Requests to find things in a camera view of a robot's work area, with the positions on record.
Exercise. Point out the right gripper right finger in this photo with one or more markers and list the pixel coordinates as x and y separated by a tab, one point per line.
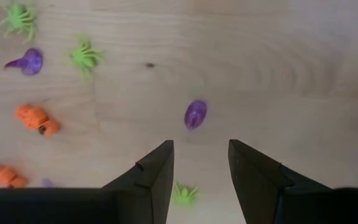
253	186

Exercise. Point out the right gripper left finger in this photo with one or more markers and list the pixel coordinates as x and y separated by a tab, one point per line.
154	186

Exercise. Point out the purple plastic witch hat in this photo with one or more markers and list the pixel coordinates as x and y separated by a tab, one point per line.
195	114
47	182
30	62

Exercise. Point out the green plastic spider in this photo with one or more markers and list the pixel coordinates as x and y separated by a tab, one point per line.
185	194
85	57
19	20

